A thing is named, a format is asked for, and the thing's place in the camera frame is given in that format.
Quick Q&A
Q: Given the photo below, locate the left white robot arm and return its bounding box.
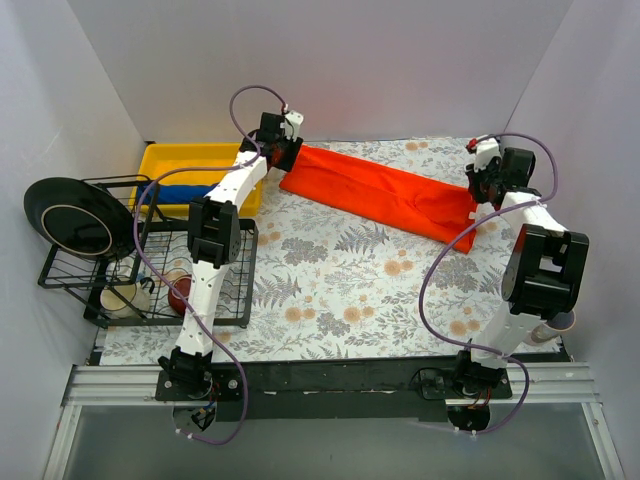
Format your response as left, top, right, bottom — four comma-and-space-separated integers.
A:
159, 110, 304, 400

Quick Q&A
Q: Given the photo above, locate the cream cup in rack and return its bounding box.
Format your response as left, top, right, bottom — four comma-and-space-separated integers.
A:
100, 258, 155, 319

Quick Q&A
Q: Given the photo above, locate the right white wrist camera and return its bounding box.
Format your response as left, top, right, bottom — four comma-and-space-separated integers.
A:
466, 138, 501, 171

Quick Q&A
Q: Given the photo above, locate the aluminium frame rail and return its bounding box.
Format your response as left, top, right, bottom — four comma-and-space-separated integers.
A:
62, 362, 601, 406

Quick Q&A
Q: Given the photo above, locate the purple ceramic mug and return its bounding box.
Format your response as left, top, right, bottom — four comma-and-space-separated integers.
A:
526, 311, 576, 346

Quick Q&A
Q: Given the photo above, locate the orange t shirt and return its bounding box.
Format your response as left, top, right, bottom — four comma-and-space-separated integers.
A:
280, 146, 478, 244

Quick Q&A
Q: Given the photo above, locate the floral table mat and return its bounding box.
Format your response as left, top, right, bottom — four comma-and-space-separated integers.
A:
99, 135, 559, 366

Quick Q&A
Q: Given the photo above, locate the blue rolled t shirt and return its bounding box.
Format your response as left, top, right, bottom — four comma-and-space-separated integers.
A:
143, 183, 218, 205

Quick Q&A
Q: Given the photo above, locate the black wire dish rack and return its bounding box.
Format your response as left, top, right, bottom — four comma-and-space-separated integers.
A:
38, 175, 258, 328

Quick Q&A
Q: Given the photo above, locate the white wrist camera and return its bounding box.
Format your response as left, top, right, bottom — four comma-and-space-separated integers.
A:
281, 106, 304, 141
466, 138, 501, 171

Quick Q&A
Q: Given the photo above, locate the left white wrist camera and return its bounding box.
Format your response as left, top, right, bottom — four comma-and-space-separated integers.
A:
281, 106, 304, 141

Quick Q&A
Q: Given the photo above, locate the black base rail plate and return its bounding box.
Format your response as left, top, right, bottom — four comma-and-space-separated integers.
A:
154, 357, 514, 421

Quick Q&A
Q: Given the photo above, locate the red bowl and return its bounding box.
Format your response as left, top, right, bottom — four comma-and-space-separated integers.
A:
167, 275, 191, 318

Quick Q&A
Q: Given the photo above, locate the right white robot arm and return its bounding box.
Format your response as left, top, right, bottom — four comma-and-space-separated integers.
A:
452, 139, 589, 398

